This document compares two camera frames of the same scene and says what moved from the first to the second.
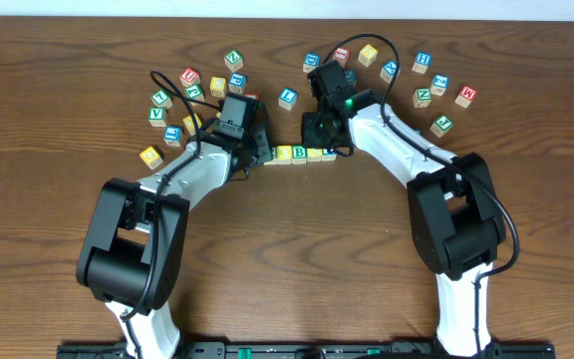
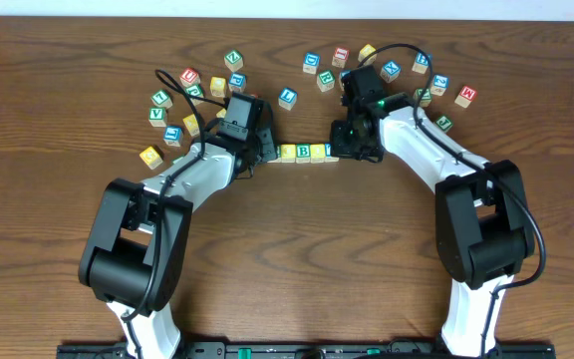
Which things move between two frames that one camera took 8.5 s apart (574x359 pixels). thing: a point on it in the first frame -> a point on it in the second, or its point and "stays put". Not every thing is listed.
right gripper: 307,135 -> 339,148
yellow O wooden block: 314,155 stays put
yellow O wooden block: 284,154 stays put
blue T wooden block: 328,157 stays put
